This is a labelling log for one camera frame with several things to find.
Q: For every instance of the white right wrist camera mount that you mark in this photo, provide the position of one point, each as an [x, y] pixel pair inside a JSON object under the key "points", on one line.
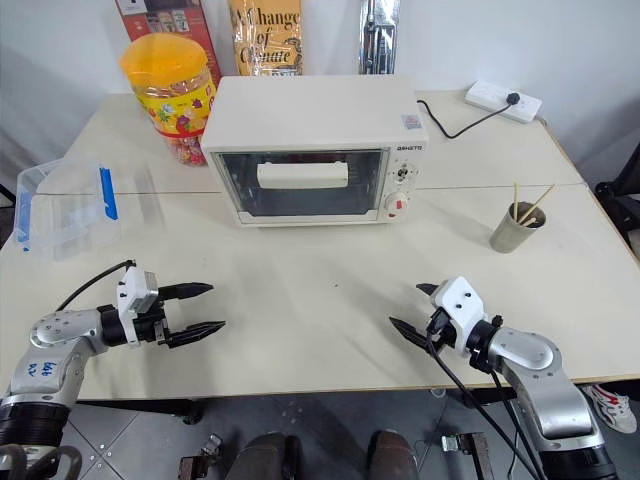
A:
{"points": [[462, 305]]}

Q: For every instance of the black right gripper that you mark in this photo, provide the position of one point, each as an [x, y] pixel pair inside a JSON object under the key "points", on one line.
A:
{"points": [[441, 330]]}

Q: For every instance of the white power strip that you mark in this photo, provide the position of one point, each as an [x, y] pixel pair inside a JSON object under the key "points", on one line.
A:
{"points": [[487, 95]]}

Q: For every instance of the grey metal cup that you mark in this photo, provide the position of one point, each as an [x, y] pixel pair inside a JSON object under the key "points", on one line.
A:
{"points": [[510, 235]]}

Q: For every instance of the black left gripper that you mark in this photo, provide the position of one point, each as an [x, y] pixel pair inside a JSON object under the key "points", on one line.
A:
{"points": [[150, 327]]}

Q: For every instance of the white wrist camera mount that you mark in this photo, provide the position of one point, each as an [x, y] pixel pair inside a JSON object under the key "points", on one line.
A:
{"points": [[462, 305], [131, 287]]}

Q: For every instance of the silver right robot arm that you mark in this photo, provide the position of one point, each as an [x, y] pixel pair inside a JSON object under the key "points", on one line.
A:
{"points": [[545, 380]]}

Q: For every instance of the candy jar with yellow lid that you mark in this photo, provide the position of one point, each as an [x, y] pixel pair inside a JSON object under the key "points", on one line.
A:
{"points": [[165, 75]]}

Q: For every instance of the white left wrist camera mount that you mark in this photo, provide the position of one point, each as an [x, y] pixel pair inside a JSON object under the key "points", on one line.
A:
{"points": [[131, 287]]}

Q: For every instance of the dark rounded shape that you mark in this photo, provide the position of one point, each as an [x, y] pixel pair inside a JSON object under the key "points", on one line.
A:
{"points": [[395, 457], [267, 457]]}

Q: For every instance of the white oven knob red mark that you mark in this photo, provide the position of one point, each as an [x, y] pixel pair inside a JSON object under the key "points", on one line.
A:
{"points": [[399, 205]]}

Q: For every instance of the red box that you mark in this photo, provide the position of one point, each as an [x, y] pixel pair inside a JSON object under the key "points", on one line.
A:
{"points": [[170, 20]]}

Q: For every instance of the metal caster wheel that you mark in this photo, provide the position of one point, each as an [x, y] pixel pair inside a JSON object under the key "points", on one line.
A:
{"points": [[467, 455], [200, 460]]}

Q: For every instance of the black stand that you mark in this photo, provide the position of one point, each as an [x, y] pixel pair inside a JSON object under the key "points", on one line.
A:
{"points": [[622, 200]]}

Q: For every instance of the wooden chopstick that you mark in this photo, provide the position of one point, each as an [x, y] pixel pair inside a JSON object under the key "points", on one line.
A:
{"points": [[542, 197], [516, 200]]}

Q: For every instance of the clear plastic box blue latches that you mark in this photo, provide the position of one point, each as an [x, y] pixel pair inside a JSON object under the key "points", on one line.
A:
{"points": [[65, 210]]}

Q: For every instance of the silver foil packet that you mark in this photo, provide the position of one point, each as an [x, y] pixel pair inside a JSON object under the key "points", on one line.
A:
{"points": [[378, 35]]}

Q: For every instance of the yellow printed book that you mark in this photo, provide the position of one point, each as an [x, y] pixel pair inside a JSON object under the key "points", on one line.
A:
{"points": [[267, 35]]}

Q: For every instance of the white toaster oven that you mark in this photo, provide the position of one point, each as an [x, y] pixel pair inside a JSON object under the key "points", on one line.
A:
{"points": [[310, 112]]}

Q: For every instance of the white and red shoe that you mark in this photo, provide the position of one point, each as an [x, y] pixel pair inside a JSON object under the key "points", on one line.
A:
{"points": [[610, 405]]}

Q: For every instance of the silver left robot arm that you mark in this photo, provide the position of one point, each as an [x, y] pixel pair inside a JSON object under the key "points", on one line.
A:
{"points": [[50, 345]]}

